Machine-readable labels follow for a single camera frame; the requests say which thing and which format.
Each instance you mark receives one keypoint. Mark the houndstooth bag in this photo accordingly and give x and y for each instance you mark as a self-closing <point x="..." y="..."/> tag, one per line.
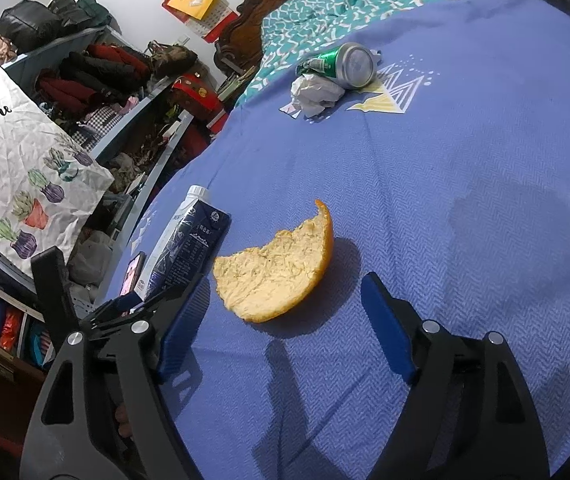
<point x="95" y="127"/>

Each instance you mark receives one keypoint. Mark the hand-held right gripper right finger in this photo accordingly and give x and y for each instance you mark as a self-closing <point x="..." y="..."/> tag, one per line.
<point x="387" y="330"/>

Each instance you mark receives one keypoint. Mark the camouflage handbag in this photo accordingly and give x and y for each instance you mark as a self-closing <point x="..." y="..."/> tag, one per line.
<point x="172" y="57"/>

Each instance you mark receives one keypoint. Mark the white paper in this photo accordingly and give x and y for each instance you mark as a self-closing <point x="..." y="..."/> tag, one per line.
<point x="315" y="92"/>

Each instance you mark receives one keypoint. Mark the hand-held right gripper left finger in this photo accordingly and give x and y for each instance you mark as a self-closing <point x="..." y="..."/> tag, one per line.
<point x="182" y="330"/>

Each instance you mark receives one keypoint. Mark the white paper scrap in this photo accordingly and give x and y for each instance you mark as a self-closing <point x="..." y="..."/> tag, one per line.
<point x="290" y="110"/>

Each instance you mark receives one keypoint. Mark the brown wooden cabinet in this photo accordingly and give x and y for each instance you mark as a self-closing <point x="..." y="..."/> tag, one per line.
<point x="0" y="400"/>

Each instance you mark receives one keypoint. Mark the dark green bag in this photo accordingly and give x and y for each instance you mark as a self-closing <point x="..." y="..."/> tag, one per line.
<point x="85" y="10"/>

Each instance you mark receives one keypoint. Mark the grey plastic bag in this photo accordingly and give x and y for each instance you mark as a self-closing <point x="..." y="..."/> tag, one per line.
<point x="90" y="260"/>

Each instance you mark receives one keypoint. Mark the dark blue milk carton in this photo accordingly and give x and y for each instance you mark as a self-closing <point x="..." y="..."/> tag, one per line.
<point x="185" y="240"/>

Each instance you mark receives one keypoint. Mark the black smartphone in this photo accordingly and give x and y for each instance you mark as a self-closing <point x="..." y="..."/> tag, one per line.
<point x="132" y="272"/>

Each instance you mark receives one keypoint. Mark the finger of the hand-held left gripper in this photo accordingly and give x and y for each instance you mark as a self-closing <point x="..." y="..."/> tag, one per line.
<point x="50" y="290"/>
<point x="115" y="305"/>

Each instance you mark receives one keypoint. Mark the pile of dark red clothes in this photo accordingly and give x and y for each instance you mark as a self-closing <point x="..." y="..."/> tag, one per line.
<point x="90" y="80"/>

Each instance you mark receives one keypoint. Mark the green drink can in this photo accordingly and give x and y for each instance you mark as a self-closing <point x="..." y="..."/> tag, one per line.
<point x="350" y="62"/>

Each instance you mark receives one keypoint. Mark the orange peel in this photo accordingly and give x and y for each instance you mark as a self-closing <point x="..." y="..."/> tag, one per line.
<point x="275" y="270"/>

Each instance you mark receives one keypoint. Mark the red gift box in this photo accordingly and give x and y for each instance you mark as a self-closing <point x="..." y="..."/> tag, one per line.
<point x="197" y="95"/>

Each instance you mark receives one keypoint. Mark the black leather bag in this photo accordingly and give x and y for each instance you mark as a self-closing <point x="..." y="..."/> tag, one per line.
<point x="27" y="25"/>

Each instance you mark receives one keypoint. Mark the teal patterned duvet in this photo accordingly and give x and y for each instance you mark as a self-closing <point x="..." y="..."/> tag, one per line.
<point x="315" y="15"/>

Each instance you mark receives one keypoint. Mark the red wall calendar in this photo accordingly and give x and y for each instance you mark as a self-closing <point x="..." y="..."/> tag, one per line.
<point x="195" y="5"/>

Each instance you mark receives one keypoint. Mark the grey shelf unit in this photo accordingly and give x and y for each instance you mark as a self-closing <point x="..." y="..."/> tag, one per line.
<point x="130" y="125"/>

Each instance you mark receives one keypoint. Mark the person's left hand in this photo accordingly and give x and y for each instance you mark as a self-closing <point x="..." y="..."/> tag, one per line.
<point x="124" y="422"/>

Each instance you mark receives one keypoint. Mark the white cactus-print cloth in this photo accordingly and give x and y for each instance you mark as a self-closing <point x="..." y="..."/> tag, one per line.
<point x="15" y="170"/>

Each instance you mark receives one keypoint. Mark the blue printed blanket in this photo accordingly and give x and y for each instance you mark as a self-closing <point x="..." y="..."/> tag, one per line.
<point x="415" y="185"/>

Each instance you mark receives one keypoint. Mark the carved wooden headboard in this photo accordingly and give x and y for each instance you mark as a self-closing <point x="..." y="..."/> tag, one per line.
<point x="245" y="25"/>

